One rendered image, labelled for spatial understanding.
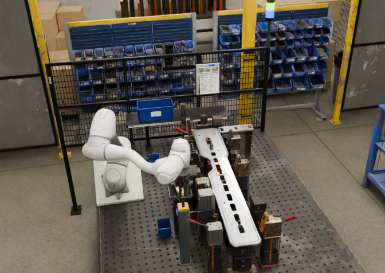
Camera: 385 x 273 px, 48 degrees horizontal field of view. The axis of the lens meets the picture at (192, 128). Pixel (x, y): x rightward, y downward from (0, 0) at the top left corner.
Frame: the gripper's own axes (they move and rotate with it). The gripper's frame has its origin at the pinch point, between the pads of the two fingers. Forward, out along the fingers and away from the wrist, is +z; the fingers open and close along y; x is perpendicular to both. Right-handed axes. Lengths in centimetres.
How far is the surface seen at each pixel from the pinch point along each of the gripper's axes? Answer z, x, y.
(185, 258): 43.3, -2.8, -0.2
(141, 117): 11, 131, -17
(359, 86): 70, 274, 265
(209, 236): 17.7, -13.2, 13.2
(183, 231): 20.7, -2.8, -1.0
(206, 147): 19, 86, 30
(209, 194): 7.9, 13.5, 18.8
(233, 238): 18.9, -15.8, 27.0
